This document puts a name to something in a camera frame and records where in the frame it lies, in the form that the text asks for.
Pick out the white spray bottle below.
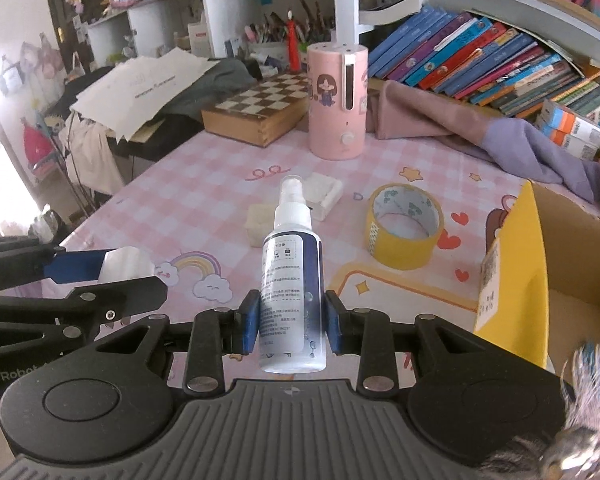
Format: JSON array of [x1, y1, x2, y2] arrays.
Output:
[[258, 174, 326, 374]]

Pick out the orange and blue carton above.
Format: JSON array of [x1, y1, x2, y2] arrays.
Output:
[[536, 98, 600, 145], [534, 120, 600, 162]]

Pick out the cream hanging cloth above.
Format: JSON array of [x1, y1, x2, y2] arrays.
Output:
[[64, 114, 127, 197]]

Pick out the pink checked tablecloth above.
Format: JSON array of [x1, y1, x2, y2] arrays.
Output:
[[30, 124, 531, 377]]

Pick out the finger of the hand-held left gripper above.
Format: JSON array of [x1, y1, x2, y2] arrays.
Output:
[[0, 236, 108, 293], [0, 276, 168, 351]]

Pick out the white paper sheets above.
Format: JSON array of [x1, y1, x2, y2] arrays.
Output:
[[69, 47, 217, 144]]

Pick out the fluffy grey sleeve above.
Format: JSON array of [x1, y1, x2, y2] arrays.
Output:
[[480, 339, 600, 480]]

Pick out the dark grey cloth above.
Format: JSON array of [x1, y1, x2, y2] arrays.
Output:
[[164, 57, 259, 122]]

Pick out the cup of pens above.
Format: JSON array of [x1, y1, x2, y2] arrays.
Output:
[[244, 0, 337, 69]]

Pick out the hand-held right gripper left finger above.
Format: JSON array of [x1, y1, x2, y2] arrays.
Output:
[[95, 290, 261, 395]]

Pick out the yellow cardboard box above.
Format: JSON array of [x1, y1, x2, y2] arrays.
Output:
[[472, 180, 600, 377]]

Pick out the row of leaning books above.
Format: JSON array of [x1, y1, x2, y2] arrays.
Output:
[[367, 4, 600, 122]]

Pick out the yellow tape roll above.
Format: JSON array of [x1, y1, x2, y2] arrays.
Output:
[[364, 183, 445, 271]]

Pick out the open white book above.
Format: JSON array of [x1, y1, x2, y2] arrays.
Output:
[[359, 0, 432, 27]]

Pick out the pink cylindrical humidifier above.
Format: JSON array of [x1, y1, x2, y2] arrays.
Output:
[[306, 42, 370, 161]]

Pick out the pink and purple cloth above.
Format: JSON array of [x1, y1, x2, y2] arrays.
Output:
[[369, 79, 600, 227]]

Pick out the white rectangular device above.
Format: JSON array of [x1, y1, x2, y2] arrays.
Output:
[[304, 172, 344, 221]]

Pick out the wooden chess box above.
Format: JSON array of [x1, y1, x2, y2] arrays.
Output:
[[201, 72, 311, 149]]

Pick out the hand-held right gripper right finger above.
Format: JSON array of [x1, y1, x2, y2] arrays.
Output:
[[325, 290, 546, 395]]

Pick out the red slim bottle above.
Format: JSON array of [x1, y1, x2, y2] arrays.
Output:
[[287, 9, 302, 74]]

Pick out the white shelf unit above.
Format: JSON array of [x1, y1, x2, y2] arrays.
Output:
[[84, 0, 600, 77]]

